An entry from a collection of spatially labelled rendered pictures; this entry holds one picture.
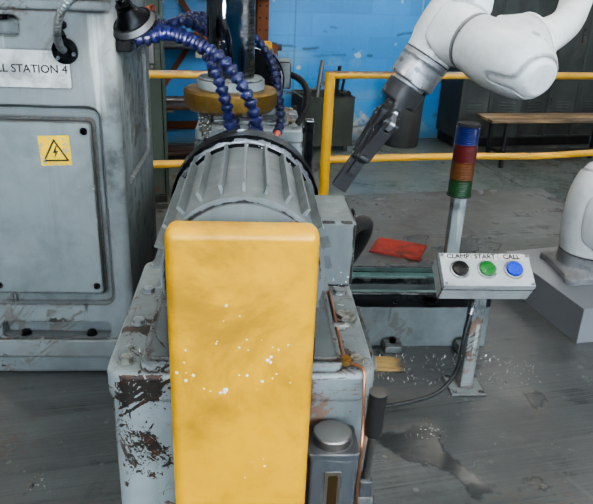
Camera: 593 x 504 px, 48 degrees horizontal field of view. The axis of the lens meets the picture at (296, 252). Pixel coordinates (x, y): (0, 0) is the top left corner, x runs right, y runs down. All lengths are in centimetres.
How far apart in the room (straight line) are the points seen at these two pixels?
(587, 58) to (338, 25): 248
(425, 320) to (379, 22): 544
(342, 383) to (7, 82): 77
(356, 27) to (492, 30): 551
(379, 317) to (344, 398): 72
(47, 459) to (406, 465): 59
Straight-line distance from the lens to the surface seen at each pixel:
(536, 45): 113
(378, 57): 676
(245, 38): 127
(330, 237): 68
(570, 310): 163
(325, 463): 71
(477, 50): 116
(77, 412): 129
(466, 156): 171
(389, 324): 145
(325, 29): 656
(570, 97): 730
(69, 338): 135
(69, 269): 128
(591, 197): 166
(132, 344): 76
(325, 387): 71
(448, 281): 121
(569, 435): 132
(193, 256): 55
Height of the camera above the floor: 155
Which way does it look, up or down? 23 degrees down
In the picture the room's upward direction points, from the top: 2 degrees clockwise
